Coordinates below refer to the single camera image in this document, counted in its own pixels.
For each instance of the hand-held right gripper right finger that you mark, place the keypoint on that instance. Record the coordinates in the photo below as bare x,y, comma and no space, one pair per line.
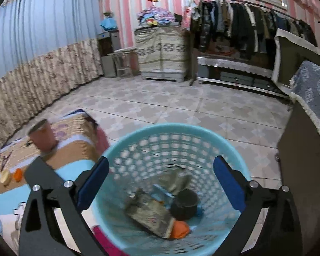
230,186

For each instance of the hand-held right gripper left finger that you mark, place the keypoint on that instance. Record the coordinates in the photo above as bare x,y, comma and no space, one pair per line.
92,186

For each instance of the dark grey cup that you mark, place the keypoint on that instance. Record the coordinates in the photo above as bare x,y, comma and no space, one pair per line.
185,204

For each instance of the orange snack bag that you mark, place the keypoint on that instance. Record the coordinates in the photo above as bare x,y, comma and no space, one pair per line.
149,213

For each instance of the teal plastic basket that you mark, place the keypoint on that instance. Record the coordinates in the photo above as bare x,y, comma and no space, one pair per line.
149,149

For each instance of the striped printed blanket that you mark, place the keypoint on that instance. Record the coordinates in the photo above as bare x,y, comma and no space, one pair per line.
72,144

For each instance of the magenta cloth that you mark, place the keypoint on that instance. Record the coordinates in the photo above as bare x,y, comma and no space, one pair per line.
106,242

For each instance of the pink cup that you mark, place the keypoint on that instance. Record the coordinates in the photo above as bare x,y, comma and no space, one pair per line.
42,137

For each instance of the dark cabinet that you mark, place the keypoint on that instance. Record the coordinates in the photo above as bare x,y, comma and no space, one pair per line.
301,170

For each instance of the small orange peel piece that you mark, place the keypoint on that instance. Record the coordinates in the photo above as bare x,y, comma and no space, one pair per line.
17,175

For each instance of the pale peel piece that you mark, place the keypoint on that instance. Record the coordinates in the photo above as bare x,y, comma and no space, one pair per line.
5,177

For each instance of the low bench with lace cover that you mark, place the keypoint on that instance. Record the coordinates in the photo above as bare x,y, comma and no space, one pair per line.
229,65

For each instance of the blue patterned cloth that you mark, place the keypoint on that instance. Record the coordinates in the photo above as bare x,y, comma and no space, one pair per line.
314,90

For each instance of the grey small cabinet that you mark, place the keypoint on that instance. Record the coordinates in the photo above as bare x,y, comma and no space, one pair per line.
109,53

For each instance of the blue and patterned curtain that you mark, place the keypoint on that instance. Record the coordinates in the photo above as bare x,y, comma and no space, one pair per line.
42,58

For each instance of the covered television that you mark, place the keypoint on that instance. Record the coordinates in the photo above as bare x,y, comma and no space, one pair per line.
290,56

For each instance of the cloth-covered cabinet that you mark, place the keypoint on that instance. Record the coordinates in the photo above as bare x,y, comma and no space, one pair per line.
162,50

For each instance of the row of hanging clothes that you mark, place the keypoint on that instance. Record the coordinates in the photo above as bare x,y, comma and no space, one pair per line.
242,26

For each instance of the pink plastic bag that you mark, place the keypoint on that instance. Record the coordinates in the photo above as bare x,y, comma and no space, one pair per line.
186,18

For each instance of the pile of colourful clothes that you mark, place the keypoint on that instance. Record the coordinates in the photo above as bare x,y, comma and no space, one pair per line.
156,16

